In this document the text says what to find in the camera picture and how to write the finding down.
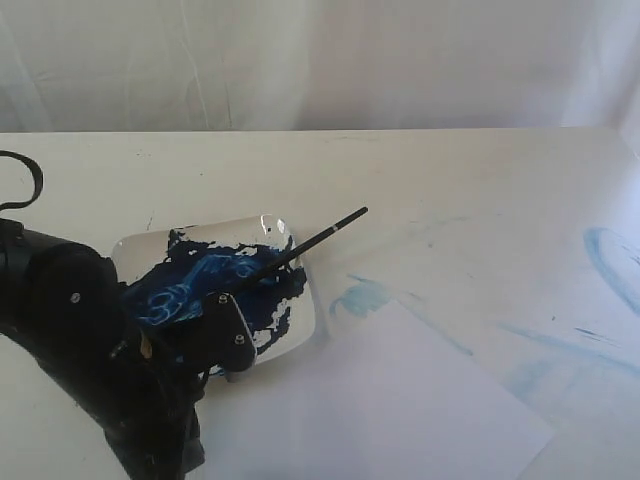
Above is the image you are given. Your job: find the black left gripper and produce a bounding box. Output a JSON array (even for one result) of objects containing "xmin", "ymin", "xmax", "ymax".
[{"xmin": 99, "ymin": 339, "xmax": 204, "ymax": 479}]

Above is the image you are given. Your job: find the black paintbrush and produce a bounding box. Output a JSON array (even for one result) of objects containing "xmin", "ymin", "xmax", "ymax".
[{"xmin": 228, "ymin": 206, "xmax": 369, "ymax": 294}]

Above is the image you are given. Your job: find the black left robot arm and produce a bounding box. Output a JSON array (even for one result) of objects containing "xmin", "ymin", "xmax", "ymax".
[{"xmin": 1, "ymin": 219, "xmax": 205, "ymax": 479}]

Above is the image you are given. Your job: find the white plate with blue paint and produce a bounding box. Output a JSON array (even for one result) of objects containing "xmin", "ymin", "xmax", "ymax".
[{"xmin": 110, "ymin": 213, "xmax": 318, "ymax": 374}]

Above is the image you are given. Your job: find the white paper sheet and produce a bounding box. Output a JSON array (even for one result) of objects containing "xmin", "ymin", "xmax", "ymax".
[{"xmin": 203, "ymin": 303, "xmax": 554, "ymax": 479}]

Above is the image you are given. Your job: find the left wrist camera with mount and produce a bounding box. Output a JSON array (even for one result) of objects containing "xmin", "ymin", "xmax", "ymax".
[{"xmin": 198, "ymin": 292, "xmax": 257, "ymax": 383}]

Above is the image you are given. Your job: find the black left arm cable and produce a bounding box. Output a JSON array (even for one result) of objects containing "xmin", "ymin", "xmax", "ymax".
[{"xmin": 0, "ymin": 149, "xmax": 45, "ymax": 216}]

